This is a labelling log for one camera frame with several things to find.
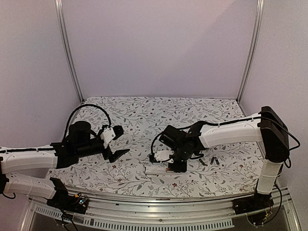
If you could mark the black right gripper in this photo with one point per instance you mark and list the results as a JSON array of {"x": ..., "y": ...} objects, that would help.
[{"x": 182, "y": 168}]

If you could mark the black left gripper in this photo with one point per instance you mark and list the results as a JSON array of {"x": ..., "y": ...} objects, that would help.
[{"x": 117, "y": 154}]

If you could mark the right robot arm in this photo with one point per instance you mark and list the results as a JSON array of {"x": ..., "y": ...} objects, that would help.
[{"x": 265, "y": 127}]

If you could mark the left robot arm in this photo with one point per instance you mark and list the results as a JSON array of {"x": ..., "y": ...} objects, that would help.
[{"x": 81, "y": 141}]

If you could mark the floral patterned table mat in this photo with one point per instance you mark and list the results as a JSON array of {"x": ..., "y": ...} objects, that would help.
[{"x": 142, "y": 118}]

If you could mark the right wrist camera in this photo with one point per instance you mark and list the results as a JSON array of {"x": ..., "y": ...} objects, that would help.
[{"x": 164, "y": 156}]

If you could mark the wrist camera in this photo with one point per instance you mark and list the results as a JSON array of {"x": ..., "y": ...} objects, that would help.
[
  {"x": 108, "y": 134},
  {"x": 164, "y": 156}
]

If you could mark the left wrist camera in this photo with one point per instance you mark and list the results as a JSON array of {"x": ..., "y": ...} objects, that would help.
[{"x": 108, "y": 134}]

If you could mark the aluminium front frame rail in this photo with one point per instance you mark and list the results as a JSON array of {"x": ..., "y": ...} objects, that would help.
[{"x": 112, "y": 212}]

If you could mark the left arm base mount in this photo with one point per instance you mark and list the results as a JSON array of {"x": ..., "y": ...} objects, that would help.
[{"x": 77, "y": 203}]

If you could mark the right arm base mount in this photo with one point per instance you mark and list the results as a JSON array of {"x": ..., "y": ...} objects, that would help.
[{"x": 257, "y": 207}]

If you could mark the left aluminium corner post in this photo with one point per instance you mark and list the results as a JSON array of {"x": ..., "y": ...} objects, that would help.
[{"x": 67, "y": 50}]

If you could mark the aluminium corner post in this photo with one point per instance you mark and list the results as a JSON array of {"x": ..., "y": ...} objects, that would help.
[
  {"x": 252, "y": 49},
  {"x": 67, "y": 50}
]

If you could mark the right aluminium corner post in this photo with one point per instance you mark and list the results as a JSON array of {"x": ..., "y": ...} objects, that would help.
[{"x": 252, "y": 49}]

